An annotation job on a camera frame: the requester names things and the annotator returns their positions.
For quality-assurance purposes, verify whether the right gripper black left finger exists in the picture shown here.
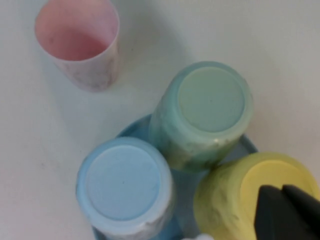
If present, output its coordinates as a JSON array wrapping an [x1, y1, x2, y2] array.
[[253, 185, 320, 240]]

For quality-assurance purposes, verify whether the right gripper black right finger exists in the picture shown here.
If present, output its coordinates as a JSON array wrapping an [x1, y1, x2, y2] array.
[[282, 184, 320, 233]]

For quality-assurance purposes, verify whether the yellow marbled plastic cup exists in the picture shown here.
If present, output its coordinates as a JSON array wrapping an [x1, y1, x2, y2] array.
[[192, 151, 320, 240]]

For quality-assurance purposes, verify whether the blue cup stand with posts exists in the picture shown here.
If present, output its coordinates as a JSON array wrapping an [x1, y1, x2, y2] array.
[[91, 113, 260, 240]]

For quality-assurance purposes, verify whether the green marbled plastic cup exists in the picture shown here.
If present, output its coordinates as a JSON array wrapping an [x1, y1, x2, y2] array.
[[148, 60, 255, 173]]

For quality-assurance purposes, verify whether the blue marbled plastic cup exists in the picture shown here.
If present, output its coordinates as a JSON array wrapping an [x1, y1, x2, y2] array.
[[75, 136, 175, 240]]

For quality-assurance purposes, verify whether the pink marbled plastic cup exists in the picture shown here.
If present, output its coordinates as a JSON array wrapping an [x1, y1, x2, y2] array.
[[34, 0, 120, 93]]

